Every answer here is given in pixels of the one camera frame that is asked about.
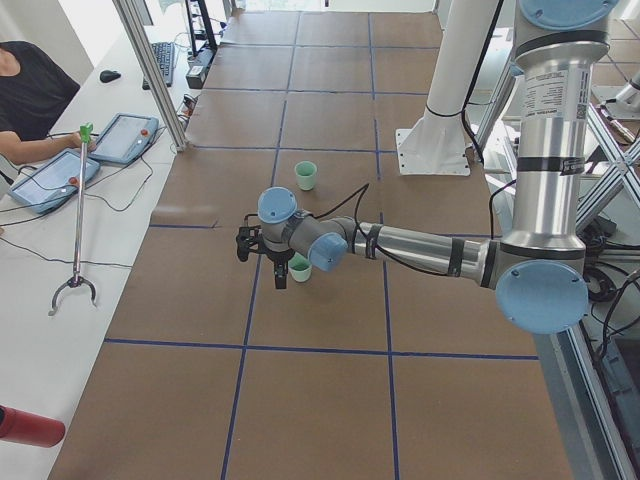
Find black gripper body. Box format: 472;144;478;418
265;243;295;264

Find mint green cup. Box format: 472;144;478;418
288;253;313;283
294;160;317;191

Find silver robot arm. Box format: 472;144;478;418
236;1;614;334

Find brown paper table cover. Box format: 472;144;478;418
51;12;572;479

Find far blue teach pendant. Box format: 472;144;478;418
89;113;159;165

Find blue teach pendant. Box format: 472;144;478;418
89;113;159;165
8;148;81;214

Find silver reacher grabber tool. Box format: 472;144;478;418
48;123;97;316

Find near blue teach pendant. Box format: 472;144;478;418
8;148;81;214

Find black keyboard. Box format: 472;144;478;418
151;42;176;87

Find black computer mouse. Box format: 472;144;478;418
99;70;121;84

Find person in black shirt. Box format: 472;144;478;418
1;41;82;165

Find red bottle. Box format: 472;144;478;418
1;406;66;448

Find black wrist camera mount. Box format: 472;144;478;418
236;226;265;262

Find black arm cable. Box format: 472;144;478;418
316;182;517;277

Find white camera mast pedestal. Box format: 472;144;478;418
396;0;502;176

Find aluminium frame post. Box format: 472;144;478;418
113;0;187;152

